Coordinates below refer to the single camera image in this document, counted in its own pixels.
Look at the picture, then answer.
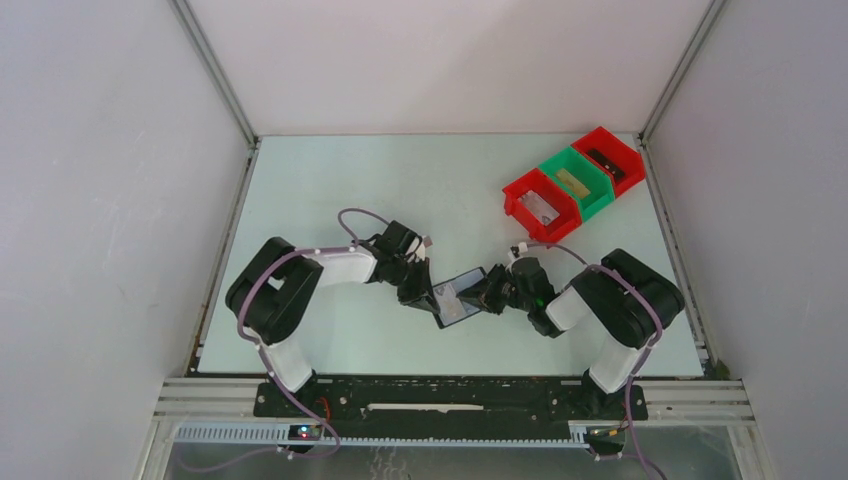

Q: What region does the aluminium frame rail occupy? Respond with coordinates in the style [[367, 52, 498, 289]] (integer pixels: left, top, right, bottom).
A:
[[154, 375, 754, 448]]

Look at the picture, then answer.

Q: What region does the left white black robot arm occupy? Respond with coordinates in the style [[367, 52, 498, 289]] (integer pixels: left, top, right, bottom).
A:
[[225, 221, 440, 417]]

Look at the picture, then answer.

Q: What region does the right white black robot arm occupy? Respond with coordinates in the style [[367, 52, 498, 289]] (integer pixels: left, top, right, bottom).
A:
[[456, 246, 685, 418]]

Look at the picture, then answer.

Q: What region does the left corner aluminium post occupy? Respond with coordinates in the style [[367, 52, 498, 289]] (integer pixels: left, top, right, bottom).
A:
[[168, 0, 259, 149]]

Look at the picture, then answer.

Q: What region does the silver card in bin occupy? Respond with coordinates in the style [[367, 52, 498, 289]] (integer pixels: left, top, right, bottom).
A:
[[519, 190, 559, 226]]

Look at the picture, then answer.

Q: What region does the black leather card holder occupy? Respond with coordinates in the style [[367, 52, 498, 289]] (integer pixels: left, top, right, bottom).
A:
[[433, 267, 485, 329]]

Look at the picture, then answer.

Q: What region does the green plastic bin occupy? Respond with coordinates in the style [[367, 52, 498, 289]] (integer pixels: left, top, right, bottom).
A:
[[538, 147, 615, 222]]

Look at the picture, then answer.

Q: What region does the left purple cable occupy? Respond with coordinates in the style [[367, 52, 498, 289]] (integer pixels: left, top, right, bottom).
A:
[[173, 207, 392, 476]]

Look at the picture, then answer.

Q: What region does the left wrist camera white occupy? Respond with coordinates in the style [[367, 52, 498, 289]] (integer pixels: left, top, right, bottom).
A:
[[409, 235, 432, 261]]

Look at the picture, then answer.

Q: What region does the black card in bin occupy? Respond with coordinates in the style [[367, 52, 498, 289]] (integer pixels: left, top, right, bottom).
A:
[[587, 149, 626, 183]]

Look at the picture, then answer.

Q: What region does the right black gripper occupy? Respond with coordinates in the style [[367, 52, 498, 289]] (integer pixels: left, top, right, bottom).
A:
[[456, 262, 533, 315]]

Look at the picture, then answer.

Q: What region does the right corner aluminium post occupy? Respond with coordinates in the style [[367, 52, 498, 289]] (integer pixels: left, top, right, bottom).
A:
[[639, 0, 730, 145]]

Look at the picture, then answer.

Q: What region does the red plastic bin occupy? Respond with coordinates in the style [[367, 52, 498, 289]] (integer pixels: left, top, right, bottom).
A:
[[572, 126, 646, 198], [502, 168, 583, 243]]

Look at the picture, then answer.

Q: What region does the near red plastic bin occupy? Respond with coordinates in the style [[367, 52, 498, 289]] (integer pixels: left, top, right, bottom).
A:
[[502, 168, 583, 243]]

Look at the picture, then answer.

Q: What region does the far red plastic bin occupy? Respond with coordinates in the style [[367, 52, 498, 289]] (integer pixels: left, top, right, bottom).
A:
[[572, 126, 646, 198]]

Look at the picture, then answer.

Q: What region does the corner aluminium post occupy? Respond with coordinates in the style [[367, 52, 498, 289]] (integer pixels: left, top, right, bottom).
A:
[[639, 0, 730, 145], [168, 0, 259, 149]]

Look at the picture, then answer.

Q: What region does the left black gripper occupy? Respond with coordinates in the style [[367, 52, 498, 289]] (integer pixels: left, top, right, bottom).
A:
[[388, 258, 440, 315]]

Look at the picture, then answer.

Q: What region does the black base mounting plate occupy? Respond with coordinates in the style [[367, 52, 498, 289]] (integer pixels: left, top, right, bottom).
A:
[[253, 374, 649, 441]]

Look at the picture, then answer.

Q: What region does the gold card in bin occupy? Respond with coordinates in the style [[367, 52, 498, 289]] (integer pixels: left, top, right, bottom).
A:
[[555, 169, 591, 200]]

